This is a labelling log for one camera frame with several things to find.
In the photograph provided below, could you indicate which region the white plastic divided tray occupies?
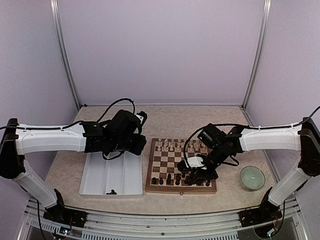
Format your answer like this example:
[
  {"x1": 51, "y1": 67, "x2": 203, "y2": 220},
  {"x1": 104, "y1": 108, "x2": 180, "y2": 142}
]
[{"x1": 79, "y1": 152, "x2": 143, "y2": 199}]

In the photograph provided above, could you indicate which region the pale green glass bowl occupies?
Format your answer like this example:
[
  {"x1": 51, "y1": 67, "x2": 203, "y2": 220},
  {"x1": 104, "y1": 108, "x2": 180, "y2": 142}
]
[{"x1": 239, "y1": 166, "x2": 266, "y2": 192}]

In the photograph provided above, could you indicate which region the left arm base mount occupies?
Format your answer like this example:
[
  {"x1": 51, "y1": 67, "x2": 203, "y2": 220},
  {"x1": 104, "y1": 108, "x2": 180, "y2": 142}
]
[{"x1": 43, "y1": 188, "x2": 87, "y2": 228}]

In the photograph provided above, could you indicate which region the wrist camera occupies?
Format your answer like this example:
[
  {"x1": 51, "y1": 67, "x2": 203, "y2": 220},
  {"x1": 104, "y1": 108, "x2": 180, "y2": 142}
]
[
  {"x1": 135, "y1": 111, "x2": 148, "y2": 125},
  {"x1": 177, "y1": 156, "x2": 205, "y2": 172}
]

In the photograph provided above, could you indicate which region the left aluminium corner post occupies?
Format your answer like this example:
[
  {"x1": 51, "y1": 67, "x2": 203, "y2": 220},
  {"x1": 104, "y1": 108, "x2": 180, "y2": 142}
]
[{"x1": 50, "y1": 0, "x2": 82, "y2": 111}]

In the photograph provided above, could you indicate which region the aluminium corner post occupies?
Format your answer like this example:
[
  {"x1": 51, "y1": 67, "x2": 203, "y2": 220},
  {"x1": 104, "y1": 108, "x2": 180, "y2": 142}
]
[
  {"x1": 241, "y1": 0, "x2": 272, "y2": 111},
  {"x1": 50, "y1": 0, "x2": 82, "y2": 111}
]

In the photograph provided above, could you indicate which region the wooden chess board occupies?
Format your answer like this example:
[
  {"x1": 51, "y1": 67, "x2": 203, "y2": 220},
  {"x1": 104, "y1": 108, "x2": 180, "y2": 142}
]
[{"x1": 145, "y1": 138, "x2": 217, "y2": 195}]

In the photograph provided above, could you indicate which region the right aluminium corner post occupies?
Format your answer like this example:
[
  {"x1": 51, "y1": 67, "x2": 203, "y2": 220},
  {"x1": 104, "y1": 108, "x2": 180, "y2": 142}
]
[{"x1": 241, "y1": 0, "x2": 272, "y2": 111}]

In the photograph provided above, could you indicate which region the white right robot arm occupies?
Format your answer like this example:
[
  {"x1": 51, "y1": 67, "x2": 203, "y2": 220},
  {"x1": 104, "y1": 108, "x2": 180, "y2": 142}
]
[{"x1": 179, "y1": 117, "x2": 320, "y2": 222}]

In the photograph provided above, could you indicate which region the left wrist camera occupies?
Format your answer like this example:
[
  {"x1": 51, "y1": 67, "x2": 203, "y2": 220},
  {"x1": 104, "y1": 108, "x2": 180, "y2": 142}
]
[{"x1": 135, "y1": 111, "x2": 148, "y2": 125}]

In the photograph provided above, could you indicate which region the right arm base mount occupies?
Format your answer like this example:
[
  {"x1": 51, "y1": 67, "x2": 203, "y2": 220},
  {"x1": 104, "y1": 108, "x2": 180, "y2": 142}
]
[{"x1": 238, "y1": 189, "x2": 283, "y2": 227}]

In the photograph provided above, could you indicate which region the aluminium front rail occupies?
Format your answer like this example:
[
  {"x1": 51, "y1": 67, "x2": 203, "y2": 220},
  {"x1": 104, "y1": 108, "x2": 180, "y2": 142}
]
[{"x1": 16, "y1": 198, "x2": 309, "y2": 240}]

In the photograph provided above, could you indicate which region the row of white chess pieces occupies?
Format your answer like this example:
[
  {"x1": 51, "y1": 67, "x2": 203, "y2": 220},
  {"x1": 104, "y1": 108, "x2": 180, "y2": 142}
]
[{"x1": 154, "y1": 138, "x2": 208, "y2": 153}]

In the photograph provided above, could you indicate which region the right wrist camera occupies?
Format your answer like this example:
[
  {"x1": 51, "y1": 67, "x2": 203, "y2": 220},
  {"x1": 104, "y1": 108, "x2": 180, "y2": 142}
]
[{"x1": 177, "y1": 156, "x2": 205, "y2": 172}]

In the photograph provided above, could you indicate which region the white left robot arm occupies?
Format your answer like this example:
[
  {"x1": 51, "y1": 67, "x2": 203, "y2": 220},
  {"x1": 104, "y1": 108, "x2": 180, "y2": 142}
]
[{"x1": 0, "y1": 109, "x2": 148, "y2": 223}]

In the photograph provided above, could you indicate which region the dark chess pieces lower pile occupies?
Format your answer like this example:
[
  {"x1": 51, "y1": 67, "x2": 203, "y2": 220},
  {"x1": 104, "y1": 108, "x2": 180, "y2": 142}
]
[{"x1": 106, "y1": 189, "x2": 117, "y2": 195}]

